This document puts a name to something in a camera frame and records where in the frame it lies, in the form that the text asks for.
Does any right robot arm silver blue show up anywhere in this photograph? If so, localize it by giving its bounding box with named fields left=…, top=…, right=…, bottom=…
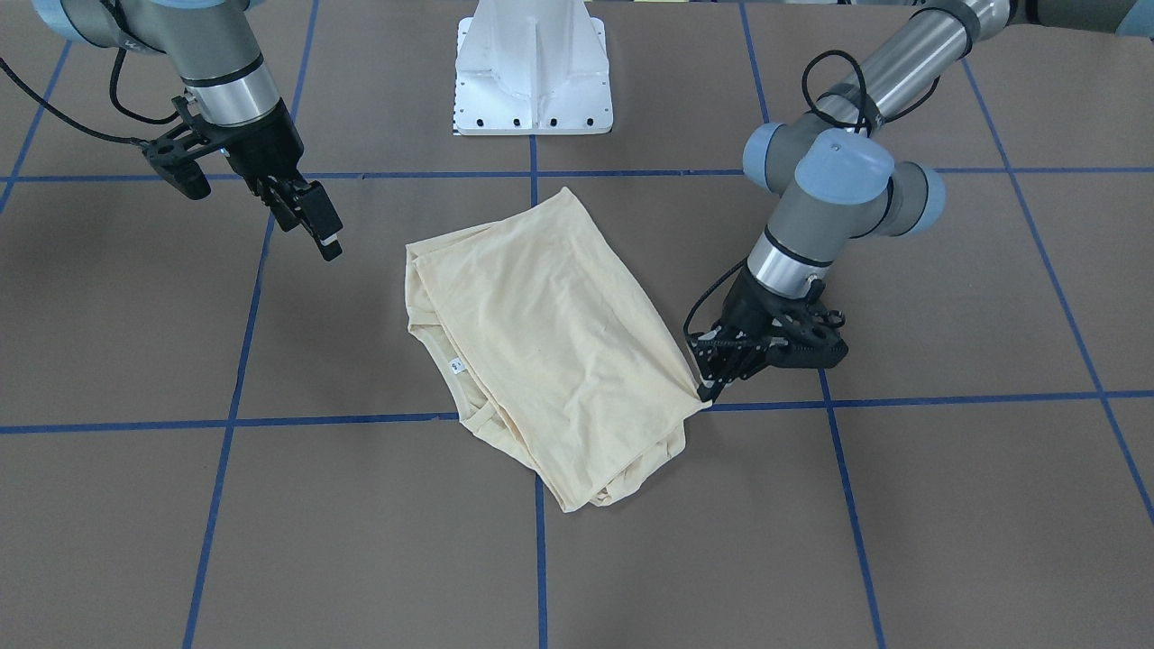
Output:
left=33, top=1, right=343, bottom=261

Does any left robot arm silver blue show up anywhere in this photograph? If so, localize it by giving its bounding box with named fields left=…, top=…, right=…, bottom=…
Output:
left=683, top=1, right=1151, bottom=403

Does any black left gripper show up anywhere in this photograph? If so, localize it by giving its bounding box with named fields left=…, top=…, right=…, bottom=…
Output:
left=687, top=267, right=849, bottom=403

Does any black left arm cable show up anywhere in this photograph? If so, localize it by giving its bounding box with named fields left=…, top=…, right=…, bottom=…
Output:
left=682, top=50, right=943, bottom=340

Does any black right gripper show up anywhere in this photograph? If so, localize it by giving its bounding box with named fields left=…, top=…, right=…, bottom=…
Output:
left=142, top=97, right=343, bottom=262

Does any white central mounting column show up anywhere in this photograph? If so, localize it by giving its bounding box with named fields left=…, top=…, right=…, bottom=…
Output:
left=454, top=1, right=615, bottom=136

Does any beige long-sleeve printed shirt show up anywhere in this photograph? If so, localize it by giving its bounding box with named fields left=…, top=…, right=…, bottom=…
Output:
left=404, top=188, right=710, bottom=513

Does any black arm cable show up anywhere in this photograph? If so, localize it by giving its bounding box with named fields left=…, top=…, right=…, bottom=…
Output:
left=682, top=50, right=943, bottom=340
left=0, top=0, right=181, bottom=147

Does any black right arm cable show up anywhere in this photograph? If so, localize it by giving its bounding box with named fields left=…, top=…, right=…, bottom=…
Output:
left=0, top=0, right=181, bottom=147

